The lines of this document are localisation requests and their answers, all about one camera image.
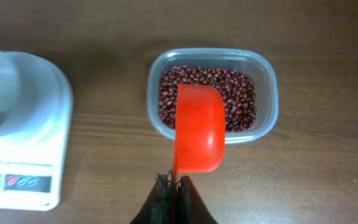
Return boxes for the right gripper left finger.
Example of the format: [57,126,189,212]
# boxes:
[130,169,176,224]

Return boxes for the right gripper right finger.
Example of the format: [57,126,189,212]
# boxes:
[175,175,218,224]

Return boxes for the white digital kitchen scale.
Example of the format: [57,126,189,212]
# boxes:
[0,52,73,211]

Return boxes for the clear plastic food container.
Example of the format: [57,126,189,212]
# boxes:
[147,48,279,144]

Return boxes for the red adzuki beans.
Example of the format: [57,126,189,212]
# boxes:
[158,65,257,133]

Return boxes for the orange measuring scoop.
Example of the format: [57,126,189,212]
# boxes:
[173,84,226,180]

